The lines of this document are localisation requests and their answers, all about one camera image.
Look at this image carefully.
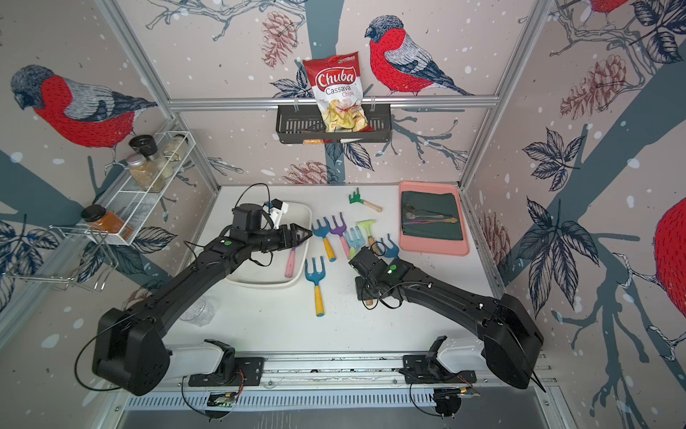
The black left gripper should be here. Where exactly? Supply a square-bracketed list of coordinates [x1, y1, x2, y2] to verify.
[249, 222, 314, 253]

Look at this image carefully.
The silver lid spice jar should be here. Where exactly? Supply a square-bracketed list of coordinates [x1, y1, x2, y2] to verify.
[126, 154, 164, 193]

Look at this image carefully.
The dark green cloth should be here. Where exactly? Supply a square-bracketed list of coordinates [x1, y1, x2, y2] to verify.
[400, 191, 464, 241]

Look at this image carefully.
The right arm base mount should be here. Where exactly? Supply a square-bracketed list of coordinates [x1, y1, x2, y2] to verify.
[398, 335, 477, 385]

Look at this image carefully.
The pink tray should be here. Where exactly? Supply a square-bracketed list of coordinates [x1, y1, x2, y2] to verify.
[398, 182, 470, 257]

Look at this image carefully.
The small green rake wooden handle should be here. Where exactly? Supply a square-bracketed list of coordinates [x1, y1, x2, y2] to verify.
[348, 188, 383, 213]

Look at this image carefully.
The black lid spice jar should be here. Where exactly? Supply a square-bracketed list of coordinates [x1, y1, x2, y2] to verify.
[129, 134, 158, 158]

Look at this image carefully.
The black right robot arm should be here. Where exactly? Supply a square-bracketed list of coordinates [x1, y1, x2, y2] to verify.
[349, 247, 544, 389]

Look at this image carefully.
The blue fork yellow handle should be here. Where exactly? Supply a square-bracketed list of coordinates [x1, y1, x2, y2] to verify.
[305, 257, 326, 317]

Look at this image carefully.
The black wall basket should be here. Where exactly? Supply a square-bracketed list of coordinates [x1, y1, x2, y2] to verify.
[276, 105, 392, 144]

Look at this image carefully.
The white plastic storage box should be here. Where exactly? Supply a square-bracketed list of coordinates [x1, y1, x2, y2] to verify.
[226, 201, 313, 289]

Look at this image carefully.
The pale spice jar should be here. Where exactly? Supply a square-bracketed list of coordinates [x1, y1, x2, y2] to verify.
[163, 134, 188, 162]

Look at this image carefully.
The orange spice jar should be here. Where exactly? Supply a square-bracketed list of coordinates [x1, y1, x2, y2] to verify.
[80, 205, 133, 240]

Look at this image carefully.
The teal claw rake yellow handle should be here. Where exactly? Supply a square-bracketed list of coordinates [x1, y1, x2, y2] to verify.
[375, 234, 400, 259]

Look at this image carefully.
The clear plastic cup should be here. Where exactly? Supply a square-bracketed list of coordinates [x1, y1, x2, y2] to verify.
[180, 296, 215, 327]

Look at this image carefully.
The purple rake pink handle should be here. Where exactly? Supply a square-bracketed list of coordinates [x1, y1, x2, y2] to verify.
[284, 247, 298, 279]

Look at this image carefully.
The chrome wire rack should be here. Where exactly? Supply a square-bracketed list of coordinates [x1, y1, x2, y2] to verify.
[2, 225, 119, 292]

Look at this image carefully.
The lime hoe wooden handle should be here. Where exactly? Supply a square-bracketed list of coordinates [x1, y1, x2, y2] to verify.
[357, 219, 379, 252]

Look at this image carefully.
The red Chuba chips bag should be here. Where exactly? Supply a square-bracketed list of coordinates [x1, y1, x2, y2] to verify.
[304, 53, 372, 133]

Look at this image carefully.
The light blue fork pale handle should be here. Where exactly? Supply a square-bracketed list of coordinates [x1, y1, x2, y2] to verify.
[344, 225, 366, 259]

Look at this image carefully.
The white wire spice rack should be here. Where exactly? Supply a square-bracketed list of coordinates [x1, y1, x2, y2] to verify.
[93, 130, 196, 245]

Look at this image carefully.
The metal spoon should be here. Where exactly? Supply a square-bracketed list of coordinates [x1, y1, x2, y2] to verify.
[405, 212, 458, 225]

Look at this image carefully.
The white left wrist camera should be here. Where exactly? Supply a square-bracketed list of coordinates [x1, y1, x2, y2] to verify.
[267, 198, 289, 229]

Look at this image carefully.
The blue rake yellow handle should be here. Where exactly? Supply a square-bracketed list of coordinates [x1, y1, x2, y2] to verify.
[312, 217, 337, 262]

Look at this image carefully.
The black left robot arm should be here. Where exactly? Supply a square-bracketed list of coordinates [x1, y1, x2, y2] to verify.
[92, 204, 313, 396]

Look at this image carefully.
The purple fork pink handle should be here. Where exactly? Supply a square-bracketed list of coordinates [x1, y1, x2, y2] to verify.
[330, 213, 350, 258]

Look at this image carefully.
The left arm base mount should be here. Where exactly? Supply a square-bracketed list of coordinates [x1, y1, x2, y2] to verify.
[189, 340, 265, 387]

